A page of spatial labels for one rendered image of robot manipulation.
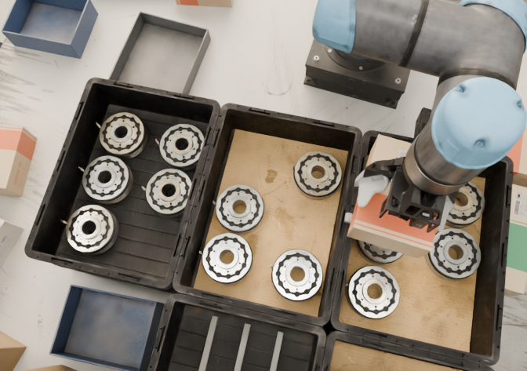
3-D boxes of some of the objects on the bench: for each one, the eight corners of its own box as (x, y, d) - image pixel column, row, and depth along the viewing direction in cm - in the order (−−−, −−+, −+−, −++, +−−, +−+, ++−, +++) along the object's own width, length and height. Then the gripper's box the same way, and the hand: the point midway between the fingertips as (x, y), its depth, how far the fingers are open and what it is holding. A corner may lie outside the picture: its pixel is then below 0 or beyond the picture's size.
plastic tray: (144, 21, 136) (139, 10, 131) (211, 39, 134) (208, 28, 129) (106, 105, 129) (99, 96, 124) (176, 125, 126) (172, 117, 121)
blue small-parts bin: (99, 13, 138) (89, -2, 131) (81, 59, 133) (70, 45, 127) (34, 1, 140) (21, -15, 133) (13, 45, 135) (0, 30, 129)
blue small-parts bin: (164, 303, 112) (157, 301, 105) (147, 372, 108) (138, 374, 101) (82, 286, 114) (70, 283, 107) (62, 353, 110) (48, 354, 103)
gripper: (346, 181, 58) (329, 217, 77) (510, 230, 55) (451, 255, 74) (365, 118, 60) (344, 168, 79) (522, 161, 58) (463, 203, 77)
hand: (400, 194), depth 77 cm, fingers closed on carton, 14 cm apart
